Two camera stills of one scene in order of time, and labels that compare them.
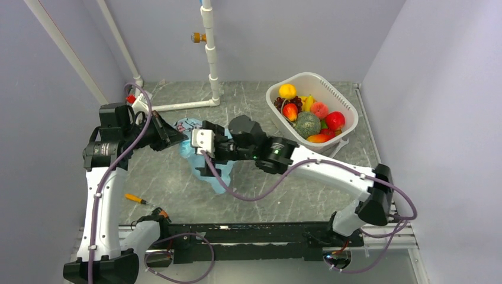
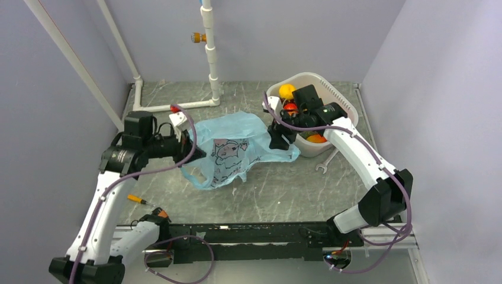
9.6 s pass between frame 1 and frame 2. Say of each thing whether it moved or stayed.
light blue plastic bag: moved
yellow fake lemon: stayed
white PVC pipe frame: stayed
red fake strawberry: stayed
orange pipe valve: stayed
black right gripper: moved
